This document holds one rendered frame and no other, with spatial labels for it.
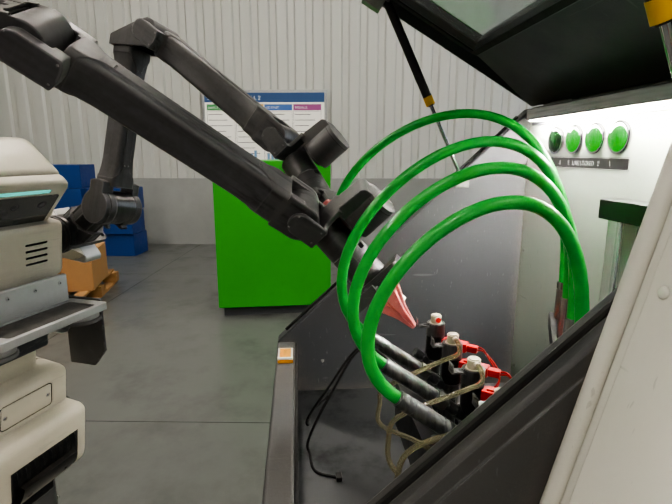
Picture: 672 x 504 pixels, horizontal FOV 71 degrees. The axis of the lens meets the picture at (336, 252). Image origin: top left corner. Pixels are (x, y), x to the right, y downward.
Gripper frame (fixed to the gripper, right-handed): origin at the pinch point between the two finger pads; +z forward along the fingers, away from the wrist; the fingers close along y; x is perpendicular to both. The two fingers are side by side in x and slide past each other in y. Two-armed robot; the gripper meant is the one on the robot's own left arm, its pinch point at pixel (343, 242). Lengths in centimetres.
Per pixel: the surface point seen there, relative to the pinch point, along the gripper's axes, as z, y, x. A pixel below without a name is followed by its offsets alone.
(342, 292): 13.3, -16.7, -4.8
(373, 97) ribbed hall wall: -379, 502, 103
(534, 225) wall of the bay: 9.5, 36.1, -21.6
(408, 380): 27.0, -16.2, -6.5
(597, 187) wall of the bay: 14.1, 20.0, -35.1
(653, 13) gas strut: 16, -26, -46
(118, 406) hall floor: -54, 75, 211
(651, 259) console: 30, -27, -35
